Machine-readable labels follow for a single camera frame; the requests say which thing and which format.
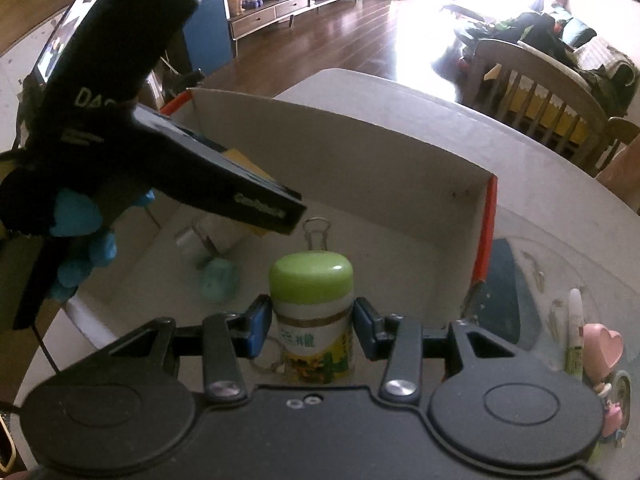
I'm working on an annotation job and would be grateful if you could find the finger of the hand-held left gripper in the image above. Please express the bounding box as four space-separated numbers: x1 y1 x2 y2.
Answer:
129 104 308 236

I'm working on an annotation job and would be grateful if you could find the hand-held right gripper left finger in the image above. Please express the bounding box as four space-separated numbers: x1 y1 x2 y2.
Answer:
106 293 274 405

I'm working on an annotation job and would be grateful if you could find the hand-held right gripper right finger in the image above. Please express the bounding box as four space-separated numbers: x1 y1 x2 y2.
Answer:
352 296 519 406

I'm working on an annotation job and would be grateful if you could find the yellow plastic block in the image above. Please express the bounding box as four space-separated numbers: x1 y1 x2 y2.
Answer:
220 146 273 238

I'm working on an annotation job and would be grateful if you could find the green-lid white jar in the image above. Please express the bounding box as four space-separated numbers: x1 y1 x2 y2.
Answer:
269 252 357 386

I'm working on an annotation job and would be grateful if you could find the silver metal cylinder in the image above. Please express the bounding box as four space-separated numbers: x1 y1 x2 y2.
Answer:
175 215 223 263

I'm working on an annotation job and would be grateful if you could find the teal egg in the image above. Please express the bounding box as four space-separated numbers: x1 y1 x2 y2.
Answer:
200 256 240 303

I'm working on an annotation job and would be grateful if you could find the metal binder clip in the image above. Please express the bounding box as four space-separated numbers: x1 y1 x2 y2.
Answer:
302 217 328 252

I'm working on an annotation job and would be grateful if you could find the red cardboard box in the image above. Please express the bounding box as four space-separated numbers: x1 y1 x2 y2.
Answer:
65 87 499 391

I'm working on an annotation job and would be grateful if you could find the white green marker pen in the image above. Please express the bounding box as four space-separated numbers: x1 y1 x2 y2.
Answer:
564 288 587 377

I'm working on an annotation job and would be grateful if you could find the pink heart-shaped case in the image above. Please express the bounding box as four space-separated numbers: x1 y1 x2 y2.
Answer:
582 324 626 386

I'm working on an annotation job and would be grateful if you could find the pink pig figure blue dress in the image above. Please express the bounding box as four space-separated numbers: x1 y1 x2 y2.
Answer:
600 399 627 442

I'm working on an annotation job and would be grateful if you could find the pastel rimmed plastic toy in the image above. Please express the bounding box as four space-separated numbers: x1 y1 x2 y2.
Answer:
611 369 633 411

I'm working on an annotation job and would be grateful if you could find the person's left hand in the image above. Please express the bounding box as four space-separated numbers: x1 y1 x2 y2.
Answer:
47 187 157 303

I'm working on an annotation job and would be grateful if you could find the black dustpan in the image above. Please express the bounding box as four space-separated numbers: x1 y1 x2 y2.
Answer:
160 55 206 102

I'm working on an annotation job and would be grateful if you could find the blue black cabinet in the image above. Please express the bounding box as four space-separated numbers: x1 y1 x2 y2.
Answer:
182 0 236 73

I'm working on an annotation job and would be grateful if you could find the wooden TV cabinet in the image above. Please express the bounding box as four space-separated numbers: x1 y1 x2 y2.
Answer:
227 0 362 41

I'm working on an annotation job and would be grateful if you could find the pink cloth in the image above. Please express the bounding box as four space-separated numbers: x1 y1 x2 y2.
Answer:
595 145 640 206

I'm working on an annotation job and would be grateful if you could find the dining chair yellow cushion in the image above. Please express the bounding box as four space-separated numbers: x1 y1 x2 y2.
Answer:
470 37 611 171

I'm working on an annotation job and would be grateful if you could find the wooden dining chair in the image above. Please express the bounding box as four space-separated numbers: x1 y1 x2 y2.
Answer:
582 116 640 181

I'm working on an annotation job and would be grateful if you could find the dark clothes pile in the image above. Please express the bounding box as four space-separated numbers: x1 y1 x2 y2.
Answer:
492 10 571 45

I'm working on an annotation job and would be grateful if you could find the sofa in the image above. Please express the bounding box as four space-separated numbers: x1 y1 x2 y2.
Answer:
520 10 640 116

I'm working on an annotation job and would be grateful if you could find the teal cushion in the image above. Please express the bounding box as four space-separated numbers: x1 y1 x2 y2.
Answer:
562 17 598 48

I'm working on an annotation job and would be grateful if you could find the metal key ring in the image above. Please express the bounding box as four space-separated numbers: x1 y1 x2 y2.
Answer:
249 337 287 376

